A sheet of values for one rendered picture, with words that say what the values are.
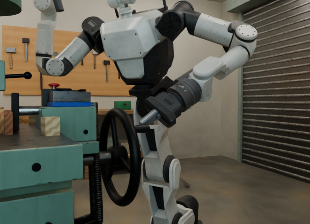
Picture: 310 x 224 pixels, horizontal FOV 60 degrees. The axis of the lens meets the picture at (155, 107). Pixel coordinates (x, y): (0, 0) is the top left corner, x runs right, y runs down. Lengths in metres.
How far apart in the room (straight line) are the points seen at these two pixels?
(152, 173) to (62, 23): 3.08
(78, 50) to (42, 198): 0.85
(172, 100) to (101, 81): 3.28
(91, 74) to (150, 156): 2.78
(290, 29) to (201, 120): 1.96
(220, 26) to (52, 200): 0.81
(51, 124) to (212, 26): 0.70
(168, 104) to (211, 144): 4.09
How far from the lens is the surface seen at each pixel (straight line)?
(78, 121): 0.72
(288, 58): 3.85
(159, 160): 1.36
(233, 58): 0.97
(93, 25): 1.33
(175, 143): 4.51
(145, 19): 1.12
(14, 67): 4.00
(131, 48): 1.15
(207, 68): 0.87
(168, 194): 1.43
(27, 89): 3.97
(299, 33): 3.80
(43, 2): 1.25
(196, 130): 4.66
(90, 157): 0.78
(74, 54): 1.29
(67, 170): 0.49
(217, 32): 1.07
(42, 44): 1.25
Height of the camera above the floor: 0.98
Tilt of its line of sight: 2 degrees down
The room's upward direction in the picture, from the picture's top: straight up
